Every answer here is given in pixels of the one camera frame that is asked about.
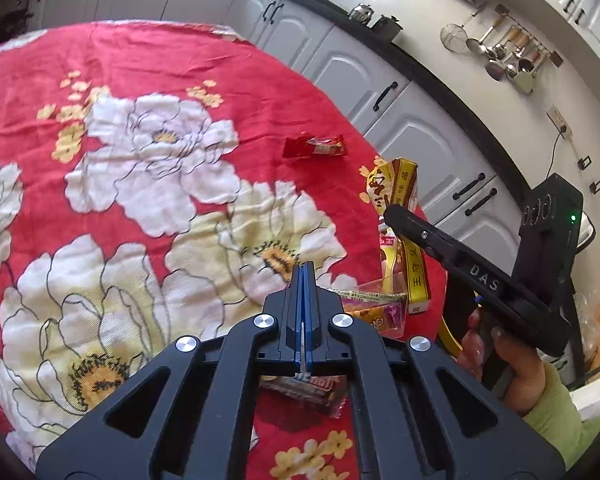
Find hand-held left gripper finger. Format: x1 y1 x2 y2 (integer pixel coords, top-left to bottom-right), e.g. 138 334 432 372
305 261 566 480
35 262 305 480

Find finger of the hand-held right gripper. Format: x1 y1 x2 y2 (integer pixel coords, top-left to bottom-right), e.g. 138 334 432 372
383 204 470 273

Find yellow red snack box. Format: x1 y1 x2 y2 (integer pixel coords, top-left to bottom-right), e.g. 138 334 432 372
365 157 433 317

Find red brown snack wrapper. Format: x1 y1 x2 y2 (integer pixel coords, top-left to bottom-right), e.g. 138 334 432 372
257 360 346 418

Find yellow trash bin black liner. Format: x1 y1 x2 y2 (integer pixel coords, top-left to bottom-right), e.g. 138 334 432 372
437 267 486 358

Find person's right forearm green sleeve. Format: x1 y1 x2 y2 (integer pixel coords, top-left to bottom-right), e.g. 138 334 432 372
522 362 600 471

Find person's right hand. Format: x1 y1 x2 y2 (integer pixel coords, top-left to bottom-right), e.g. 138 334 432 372
455 307 548 416

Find clear plastic bag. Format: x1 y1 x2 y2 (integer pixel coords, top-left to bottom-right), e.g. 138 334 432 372
572 290 600 361

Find white electric kettle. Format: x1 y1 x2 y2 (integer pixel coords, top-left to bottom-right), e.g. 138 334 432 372
577 210 597 251

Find clear orange snack packet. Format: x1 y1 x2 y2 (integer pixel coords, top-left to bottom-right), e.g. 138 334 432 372
330 280 408 338

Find white paper sheet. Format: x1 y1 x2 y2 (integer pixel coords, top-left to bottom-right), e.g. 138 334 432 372
570 372 600 421

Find small red snack wrapper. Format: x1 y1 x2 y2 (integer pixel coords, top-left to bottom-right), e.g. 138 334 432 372
283 134 348 160

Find black kitchen countertop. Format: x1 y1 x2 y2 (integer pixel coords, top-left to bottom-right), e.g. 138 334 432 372
145 0 537 201

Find white kitchen base cabinets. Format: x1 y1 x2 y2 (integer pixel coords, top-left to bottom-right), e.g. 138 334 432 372
10 0 531 261

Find row of hanging steel ladles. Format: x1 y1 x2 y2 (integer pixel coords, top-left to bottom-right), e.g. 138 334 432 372
466 4 565 96

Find steel mesh strainer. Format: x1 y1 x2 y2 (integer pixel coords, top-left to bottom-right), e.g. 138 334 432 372
439 2 488 53

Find dark kettle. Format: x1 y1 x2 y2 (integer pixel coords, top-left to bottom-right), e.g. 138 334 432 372
371 14 404 41

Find red floral tablecloth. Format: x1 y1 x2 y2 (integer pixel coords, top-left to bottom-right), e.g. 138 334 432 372
0 21 448 480

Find black power cable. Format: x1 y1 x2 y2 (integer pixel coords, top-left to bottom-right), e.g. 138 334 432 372
545 130 568 183

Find white wall socket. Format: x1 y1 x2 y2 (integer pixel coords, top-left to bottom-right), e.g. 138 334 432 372
546 106 574 137

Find white wall cabinets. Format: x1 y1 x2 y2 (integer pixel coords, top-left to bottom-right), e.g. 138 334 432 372
485 0 600 61

